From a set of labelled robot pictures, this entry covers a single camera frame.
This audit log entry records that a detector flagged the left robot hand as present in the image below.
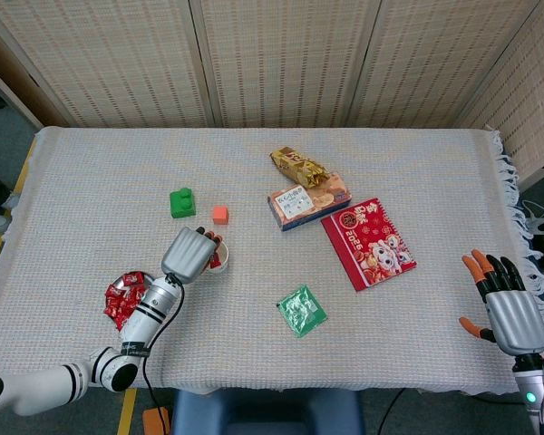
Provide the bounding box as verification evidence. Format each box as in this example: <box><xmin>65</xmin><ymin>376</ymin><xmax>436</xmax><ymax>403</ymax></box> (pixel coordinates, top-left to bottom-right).
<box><xmin>160</xmin><ymin>225</ymin><xmax>223</xmax><ymax>285</ymax></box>

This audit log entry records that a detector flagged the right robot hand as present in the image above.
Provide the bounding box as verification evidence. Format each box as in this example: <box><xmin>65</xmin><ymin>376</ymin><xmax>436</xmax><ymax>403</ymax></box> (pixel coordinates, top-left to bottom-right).
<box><xmin>458</xmin><ymin>248</ymin><xmax>544</xmax><ymax>355</ymax></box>

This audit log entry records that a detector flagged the bowl of red candies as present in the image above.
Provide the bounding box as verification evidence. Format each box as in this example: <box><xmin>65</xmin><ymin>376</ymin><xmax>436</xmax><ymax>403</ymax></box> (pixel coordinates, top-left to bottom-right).
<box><xmin>104</xmin><ymin>270</ymin><xmax>160</xmax><ymax>332</ymax></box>

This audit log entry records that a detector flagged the heap of red candies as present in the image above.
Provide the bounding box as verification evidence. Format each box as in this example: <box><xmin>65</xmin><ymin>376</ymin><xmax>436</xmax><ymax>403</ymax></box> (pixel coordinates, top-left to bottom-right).
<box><xmin>102</xmin><ymin>270</ymin><xmax>147</xmax><ymax>332</ymax></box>

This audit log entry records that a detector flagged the white paper cup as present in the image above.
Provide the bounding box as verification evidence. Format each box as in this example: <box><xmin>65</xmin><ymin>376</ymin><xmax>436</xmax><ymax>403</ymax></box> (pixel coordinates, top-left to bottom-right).
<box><xmin>201</xmin><ymin>238</ymin><xmax>230</xmax><ymax>274</ymax></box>

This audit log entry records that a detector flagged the green toy building block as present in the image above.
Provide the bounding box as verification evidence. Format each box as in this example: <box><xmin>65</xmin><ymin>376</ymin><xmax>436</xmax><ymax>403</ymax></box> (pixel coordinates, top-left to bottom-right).
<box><xmin>169</xmin><ymin>186</ymin><xmax>198</xmax><ymax>220</ymax></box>

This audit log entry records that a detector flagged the white woven tablecloth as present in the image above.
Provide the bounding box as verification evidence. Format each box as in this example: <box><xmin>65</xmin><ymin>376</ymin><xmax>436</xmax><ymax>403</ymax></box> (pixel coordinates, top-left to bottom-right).
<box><xmin>0</xmin><ymin>124</ymin><xmax>544</xmax><ymax>395</ymax></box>

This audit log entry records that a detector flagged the orange and blue biscuit box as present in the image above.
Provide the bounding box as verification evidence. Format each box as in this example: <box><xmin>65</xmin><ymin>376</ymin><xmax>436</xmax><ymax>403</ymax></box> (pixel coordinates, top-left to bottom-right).
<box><xmin>267</xmin><ymin>170</ymin><xmax>353</xmax><ymax>233</ymax></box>

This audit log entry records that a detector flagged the green foil sachet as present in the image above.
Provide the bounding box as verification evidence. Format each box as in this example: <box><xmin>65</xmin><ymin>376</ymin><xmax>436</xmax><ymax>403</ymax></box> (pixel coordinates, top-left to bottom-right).
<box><xmin>277</xmin><ymin>284</ymin><xmax>329</xmax><ymax>339</ymax></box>

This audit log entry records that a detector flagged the golden snack bag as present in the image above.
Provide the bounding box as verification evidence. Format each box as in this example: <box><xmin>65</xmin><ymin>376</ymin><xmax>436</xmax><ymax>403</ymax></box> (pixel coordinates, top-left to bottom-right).
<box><xmin>269</xmin><ymin>146</ymin><xmax>331</xmax><ymax>189</ymax></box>

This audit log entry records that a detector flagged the red 2026 spiral calendar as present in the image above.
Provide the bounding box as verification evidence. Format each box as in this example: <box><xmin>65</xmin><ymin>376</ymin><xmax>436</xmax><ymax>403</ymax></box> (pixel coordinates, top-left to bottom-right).
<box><xmin>320</xmin><ymin>197</ymin><xmax>418</xmax><ymax>293</ymax></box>

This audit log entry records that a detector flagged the orange block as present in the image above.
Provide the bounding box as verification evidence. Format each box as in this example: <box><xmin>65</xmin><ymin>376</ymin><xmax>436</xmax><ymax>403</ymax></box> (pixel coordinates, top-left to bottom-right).
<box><xmin>142</xmin><ymin>406</ymin><xmax>171</xmax><ymax>435</ymax></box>

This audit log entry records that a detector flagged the woven bamboo screen panel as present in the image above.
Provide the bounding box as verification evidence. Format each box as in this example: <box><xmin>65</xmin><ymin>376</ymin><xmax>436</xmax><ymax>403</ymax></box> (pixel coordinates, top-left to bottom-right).
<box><xmin>0</xmin><ymin>13</ymin><xmax>69</xmax><ymax>131</ymax></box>
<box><xmin>189</xmin><ymin>0</ymin><xmax>382</xmax><ymax>129</ymax></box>
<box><xmin>457</xmin><ymin>0</ymin><xmax>544</xmax><ymax>191</ymax></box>
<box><xmin>348</xmin><ymin>0</ymin><xmax>543</xmax><ymax>129</ymax></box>
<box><xmin>0</xmin><ymin>0</ymin><xmax>214</xmax><ymax>129</ymax></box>

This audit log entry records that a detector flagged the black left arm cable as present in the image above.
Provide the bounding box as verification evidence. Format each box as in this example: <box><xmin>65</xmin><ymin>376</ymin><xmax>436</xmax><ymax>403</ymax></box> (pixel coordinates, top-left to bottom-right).
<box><xmin>135</xmin><ymin>274</ymin><xmax>186</xmax><ymax>435</ymax></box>

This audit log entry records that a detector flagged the black floor cable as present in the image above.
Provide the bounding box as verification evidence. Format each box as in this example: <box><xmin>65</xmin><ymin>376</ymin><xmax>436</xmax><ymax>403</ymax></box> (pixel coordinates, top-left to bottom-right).
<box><xmin>379</xmin><ymin>388</ymin><xmax>409</xmax><ymax>435</ymax></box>

